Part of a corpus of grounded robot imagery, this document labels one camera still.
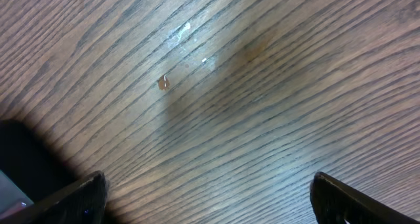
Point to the black rectangular tray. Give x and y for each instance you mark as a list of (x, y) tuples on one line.
[(29, 171)]

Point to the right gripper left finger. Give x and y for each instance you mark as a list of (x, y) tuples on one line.
[(83, 202)]

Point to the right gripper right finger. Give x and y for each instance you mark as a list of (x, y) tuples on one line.
[(335, 202)]

